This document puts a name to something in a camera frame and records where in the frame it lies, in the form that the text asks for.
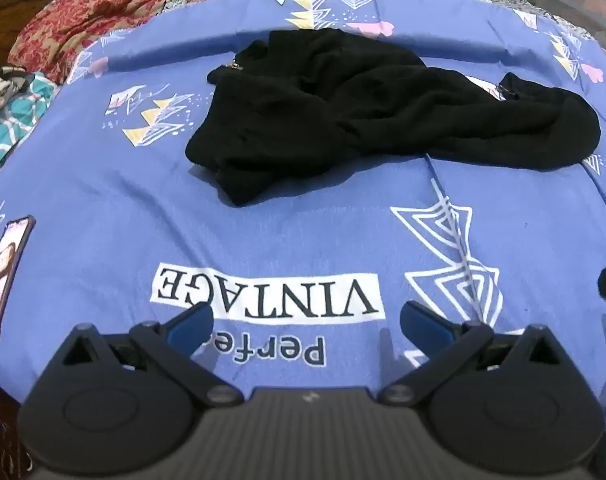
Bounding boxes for smartphone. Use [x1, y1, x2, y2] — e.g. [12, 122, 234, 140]
[0, 215, 36, 344]

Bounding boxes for crumpled floral cloth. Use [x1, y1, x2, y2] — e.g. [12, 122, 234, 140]
[0, 64, 36, 122]

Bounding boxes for teal patterned quilt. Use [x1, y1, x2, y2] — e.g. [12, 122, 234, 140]
[0, 71, 58, 181]

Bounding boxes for carved wooden headboard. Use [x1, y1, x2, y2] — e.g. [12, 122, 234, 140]
[0, 0, 94, 68]

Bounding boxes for black pants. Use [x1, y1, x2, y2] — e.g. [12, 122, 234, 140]
[185, 28, 602, 206]

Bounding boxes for red floral blanket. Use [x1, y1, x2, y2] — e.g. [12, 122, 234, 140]
[8, 0, 304, 85]

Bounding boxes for blue printed bedsheet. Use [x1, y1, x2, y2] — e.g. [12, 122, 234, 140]
[0, 0, 606, 411]

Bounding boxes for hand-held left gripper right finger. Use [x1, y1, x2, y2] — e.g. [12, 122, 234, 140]
[377, 301, 568, 406]

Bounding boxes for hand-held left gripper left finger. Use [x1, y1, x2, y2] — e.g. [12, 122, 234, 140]
[48, 303, 245, 407]

